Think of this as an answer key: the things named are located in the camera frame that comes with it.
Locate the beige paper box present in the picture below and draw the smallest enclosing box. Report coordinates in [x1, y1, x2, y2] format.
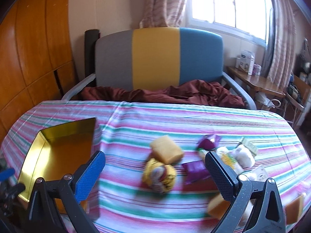
[285, 194, 305, 225]

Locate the white plastic ball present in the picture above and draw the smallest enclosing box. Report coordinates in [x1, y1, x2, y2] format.
[232, 144, 255, 168]

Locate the Weidan cracker pack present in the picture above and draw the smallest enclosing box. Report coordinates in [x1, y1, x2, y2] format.
[197, 146, 245, 175]

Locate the purple snack packet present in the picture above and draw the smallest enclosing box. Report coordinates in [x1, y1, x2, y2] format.
[182, 160, 211, 184]
[197, 134, 221, 151]

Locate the yellow sponge block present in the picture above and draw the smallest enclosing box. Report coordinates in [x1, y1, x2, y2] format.
[150, 135, 184, 165]

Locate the plastic bundle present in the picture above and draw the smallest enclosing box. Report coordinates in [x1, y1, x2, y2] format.
[244, 165, 269, 182]

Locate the gold tin box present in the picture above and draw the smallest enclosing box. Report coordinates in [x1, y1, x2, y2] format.
[18, 118, 96, 207]

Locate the green tea sachet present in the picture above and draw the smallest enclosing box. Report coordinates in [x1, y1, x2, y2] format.
[240, 137, 258, 157]

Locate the striped bed sheet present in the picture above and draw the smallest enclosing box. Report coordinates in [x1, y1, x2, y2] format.
[1, 101, 310, 232]

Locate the wooden wardrobe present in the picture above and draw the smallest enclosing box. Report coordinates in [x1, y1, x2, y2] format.
[1, 0, 78, 137]

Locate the wooden side desk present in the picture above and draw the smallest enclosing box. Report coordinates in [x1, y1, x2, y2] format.
[227, 66, 285, 98]

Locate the maroon blanket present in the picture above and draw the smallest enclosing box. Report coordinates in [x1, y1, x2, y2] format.
[81, 80, 245, 109]

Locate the white carton on desk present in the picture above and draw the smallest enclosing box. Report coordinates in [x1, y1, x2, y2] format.
[235, 50, 255, 75]

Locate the pink curtain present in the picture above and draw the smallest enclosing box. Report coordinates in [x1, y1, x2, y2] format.
[267, 0, 296, 90]

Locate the tricolour headboard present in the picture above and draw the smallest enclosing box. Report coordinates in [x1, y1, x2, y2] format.
[95, 27, 224, 90]

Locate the window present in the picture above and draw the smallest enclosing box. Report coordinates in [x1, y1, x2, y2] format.
[188, 0, 272, 46]

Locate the grey bed frame rail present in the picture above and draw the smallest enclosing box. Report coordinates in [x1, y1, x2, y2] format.
[62, 73, 96, 102]

